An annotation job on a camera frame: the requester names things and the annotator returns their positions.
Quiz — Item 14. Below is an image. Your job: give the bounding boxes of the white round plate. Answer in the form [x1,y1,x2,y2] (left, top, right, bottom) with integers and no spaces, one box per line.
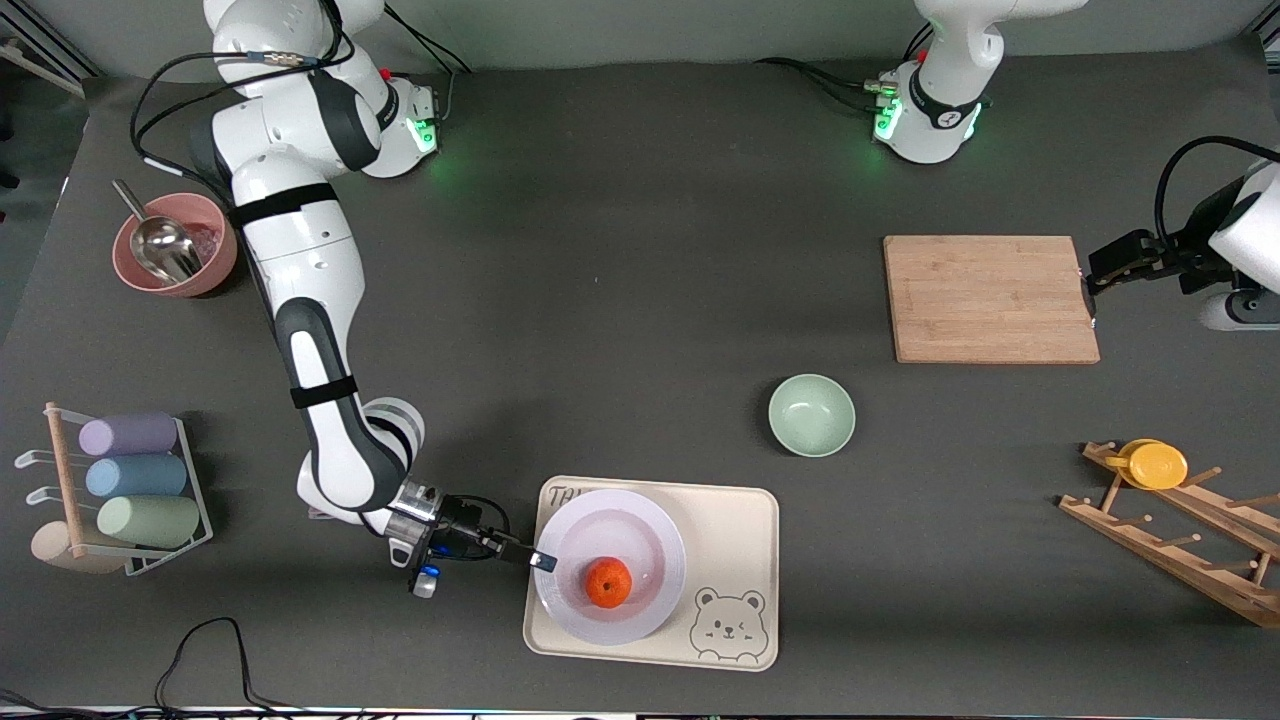
[533,489,687,646]

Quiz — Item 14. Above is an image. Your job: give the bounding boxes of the orange fruit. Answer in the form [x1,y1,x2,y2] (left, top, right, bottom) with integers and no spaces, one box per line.
[585,557,634,609]

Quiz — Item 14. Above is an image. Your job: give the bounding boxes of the wooden cutting board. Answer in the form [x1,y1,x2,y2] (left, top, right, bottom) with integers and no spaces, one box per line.
[883,235,1101,365]

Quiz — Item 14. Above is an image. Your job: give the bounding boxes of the yellow cup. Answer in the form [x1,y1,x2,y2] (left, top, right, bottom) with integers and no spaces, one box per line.
[1105,438,1190,491]

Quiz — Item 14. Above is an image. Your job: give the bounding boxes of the cream tray with bear print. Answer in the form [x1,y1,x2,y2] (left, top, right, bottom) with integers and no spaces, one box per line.
[523,475,780,672]

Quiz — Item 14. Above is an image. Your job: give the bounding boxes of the wooden peg drying rack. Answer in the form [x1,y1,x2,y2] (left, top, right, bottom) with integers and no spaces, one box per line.
[1058,440,1280,630]

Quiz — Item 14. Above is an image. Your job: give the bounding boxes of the pale green bowl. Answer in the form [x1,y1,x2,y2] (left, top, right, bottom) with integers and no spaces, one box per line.
[768,374,857,459]

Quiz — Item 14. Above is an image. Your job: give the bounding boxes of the green cup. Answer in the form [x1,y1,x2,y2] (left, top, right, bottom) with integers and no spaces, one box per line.
[96,495,201,549]

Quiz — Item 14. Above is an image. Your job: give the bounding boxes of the blue cup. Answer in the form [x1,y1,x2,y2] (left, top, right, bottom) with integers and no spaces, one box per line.
[85,455,189,499]

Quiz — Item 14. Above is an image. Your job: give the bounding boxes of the purple cup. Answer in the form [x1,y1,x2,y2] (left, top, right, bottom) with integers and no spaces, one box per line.
[78,413,179,458]

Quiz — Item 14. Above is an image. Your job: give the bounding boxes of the pink bowl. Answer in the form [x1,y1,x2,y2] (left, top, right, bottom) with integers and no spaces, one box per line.
[112,192,239,298]

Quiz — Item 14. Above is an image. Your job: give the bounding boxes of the metal scoop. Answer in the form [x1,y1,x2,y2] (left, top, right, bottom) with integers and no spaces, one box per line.
[112,179,201,284]

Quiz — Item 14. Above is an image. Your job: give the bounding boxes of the beige cup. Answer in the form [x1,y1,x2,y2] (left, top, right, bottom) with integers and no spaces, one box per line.
[30,520,126,576]

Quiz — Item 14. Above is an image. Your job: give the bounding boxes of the black floor cable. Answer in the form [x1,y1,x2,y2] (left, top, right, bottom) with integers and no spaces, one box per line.
[0,617,301,720]

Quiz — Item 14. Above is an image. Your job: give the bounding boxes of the white wire cup rack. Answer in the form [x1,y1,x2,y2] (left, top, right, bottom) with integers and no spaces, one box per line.
[14,402,214,578]

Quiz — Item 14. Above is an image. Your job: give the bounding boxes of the black left arm base cables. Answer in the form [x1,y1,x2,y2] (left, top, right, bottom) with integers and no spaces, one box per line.
[755,25,931,116]

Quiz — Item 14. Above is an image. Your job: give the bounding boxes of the black arm base cables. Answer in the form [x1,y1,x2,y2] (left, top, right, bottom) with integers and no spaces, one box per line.
[380,10,476,126]
[755,25,931,116]

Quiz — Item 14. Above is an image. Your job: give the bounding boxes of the black right arm base cables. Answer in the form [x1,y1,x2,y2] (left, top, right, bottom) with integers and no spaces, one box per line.
[380,10,476,126]

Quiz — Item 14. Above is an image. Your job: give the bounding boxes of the aluminium frame profile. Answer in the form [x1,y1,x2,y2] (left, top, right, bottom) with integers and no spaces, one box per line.
[0,35,101,101]

